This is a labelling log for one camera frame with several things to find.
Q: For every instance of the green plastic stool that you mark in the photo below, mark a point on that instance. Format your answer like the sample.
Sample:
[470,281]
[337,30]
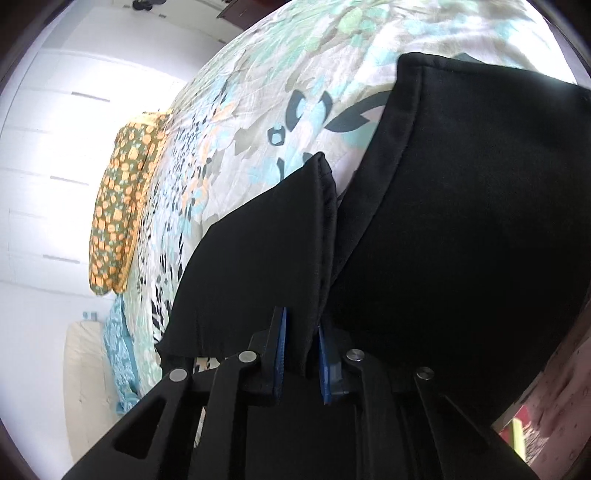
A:
[516,437]

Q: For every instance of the floral leaf bed sheet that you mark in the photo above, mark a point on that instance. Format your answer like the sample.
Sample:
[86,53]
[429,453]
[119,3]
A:
[311,77]

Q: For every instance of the orange floral folded quilt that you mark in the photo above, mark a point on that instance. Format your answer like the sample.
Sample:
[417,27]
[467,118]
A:
[120,201]

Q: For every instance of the white wardrobe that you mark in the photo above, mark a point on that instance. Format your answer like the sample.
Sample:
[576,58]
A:
[97,66]

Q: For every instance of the dark wooden dresser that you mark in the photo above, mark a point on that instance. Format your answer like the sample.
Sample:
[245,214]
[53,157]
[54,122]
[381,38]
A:
[245,13]

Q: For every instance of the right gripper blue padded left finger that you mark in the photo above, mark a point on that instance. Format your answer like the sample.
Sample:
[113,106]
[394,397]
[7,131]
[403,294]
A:
[193,425]

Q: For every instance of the cream padded headboard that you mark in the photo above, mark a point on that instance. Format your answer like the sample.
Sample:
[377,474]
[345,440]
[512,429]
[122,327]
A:
[89,393]

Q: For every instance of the black pants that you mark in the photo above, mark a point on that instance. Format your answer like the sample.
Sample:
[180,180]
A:
[458,257]

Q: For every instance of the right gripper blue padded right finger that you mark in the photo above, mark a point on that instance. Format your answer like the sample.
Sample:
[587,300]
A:
[369,415]

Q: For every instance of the blue patterned pillow far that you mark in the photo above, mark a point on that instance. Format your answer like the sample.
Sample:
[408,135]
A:
[119,351]

